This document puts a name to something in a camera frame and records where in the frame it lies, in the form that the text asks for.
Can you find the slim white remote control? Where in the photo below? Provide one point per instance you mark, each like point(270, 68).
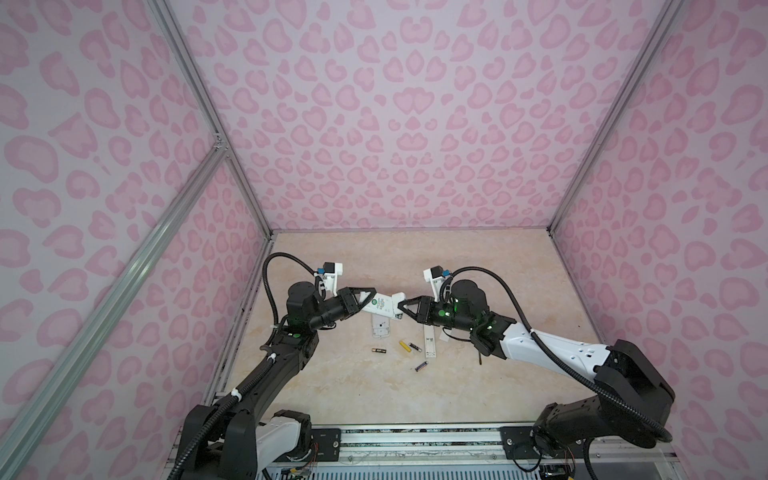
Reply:
point(429, 342)

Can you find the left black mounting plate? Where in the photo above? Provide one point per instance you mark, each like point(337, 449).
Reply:
point(320, 445)

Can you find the aluminium diagonal frame bar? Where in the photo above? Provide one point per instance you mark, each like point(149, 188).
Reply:
point(39, 413)

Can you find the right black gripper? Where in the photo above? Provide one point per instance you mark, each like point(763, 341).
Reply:
point(425, 309)

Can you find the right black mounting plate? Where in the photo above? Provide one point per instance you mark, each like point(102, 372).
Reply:
point(522, 443)

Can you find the white remote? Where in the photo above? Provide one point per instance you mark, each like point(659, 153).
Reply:
point(386, 305)

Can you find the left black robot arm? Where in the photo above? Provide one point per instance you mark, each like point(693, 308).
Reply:
point(226, 440)

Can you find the aluminium front rail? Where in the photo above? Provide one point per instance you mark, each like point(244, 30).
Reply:
point(471, 451)

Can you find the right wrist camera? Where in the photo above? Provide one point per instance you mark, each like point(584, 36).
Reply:
point(435, 277)

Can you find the white remote angled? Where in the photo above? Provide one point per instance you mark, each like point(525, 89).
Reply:
point(381, 327)

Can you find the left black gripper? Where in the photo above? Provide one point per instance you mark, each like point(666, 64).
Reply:
point(348, 302)

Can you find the black mounting plate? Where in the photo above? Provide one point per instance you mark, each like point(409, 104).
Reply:
point(522, 443)
point(320, 445)

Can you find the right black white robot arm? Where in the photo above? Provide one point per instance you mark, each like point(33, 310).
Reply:
point(630, 399)

